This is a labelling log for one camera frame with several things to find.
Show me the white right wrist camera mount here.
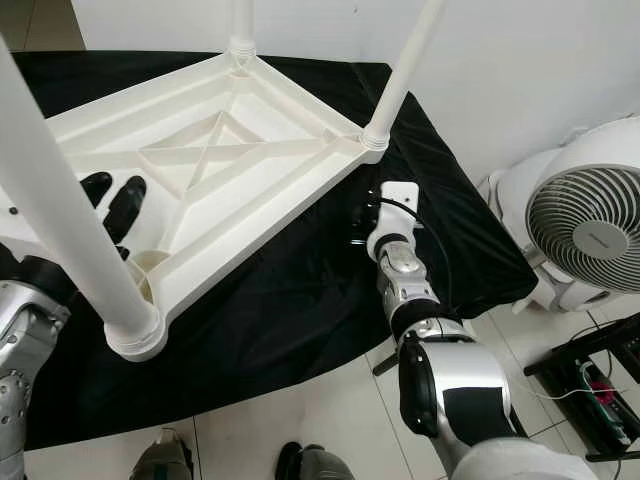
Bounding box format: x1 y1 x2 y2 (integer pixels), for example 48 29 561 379
367 182 419 261

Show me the white floor power cable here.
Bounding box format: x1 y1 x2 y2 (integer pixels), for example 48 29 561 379
530 383 603 403

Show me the robot right leg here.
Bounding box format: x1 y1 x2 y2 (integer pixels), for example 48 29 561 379
275 440 356 480

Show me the white plastic table leg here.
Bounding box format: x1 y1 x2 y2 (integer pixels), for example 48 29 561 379
228 0 257 59
360 0 447 153
0 45 169 363

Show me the black table leg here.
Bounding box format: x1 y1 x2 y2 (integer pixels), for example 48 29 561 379
371 349 401 377

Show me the white plastic table top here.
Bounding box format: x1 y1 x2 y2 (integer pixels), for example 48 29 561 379
45 52 391 361

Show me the white floor fan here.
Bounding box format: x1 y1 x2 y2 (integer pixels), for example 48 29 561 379
480 115 640 314

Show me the black table cloth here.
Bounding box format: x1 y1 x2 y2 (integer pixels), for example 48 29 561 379
0 50 539 451

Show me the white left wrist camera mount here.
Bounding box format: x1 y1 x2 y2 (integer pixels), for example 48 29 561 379
0 180 25 257

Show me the black floor object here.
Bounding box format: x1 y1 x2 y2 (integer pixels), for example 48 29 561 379
525 315 640 463

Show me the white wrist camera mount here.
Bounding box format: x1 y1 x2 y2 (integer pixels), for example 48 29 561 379
0 180 25 257
367 182 419 261

